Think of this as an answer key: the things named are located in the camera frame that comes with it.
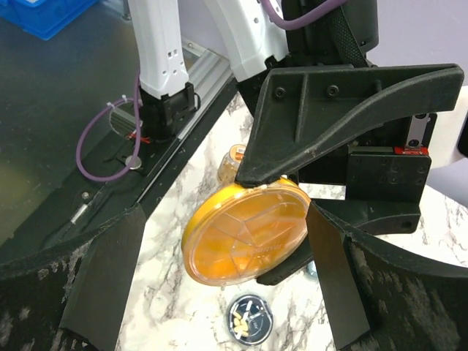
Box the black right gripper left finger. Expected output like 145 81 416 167
1 205 146 350

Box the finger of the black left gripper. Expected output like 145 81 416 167
235 64 464 187
257 238 313 285

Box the amber pill bottle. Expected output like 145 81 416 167
217 144 246 186

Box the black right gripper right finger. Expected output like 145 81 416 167
306 202 467 350

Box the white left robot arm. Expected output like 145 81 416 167
182 1 464 286

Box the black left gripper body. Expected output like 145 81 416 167
298 113 437 234

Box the blue plastic storage bin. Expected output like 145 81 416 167
1 0 97 40

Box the rectangular light blue pill box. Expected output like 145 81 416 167
306 261 318 279

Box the round dark blue pill container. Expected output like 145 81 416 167
226 293 273 347

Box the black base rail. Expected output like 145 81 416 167
1 80 237 263

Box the round yellow pill container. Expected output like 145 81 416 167
181 178 311 287

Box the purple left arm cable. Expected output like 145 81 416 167
75 0 352 183

